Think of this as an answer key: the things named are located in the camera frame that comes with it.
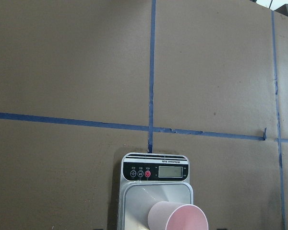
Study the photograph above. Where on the pink plastic cup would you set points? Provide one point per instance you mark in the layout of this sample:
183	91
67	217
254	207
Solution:
176	216

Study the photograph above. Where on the silver digital kitchen scale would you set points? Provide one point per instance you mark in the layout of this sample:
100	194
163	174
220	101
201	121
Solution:
149	178

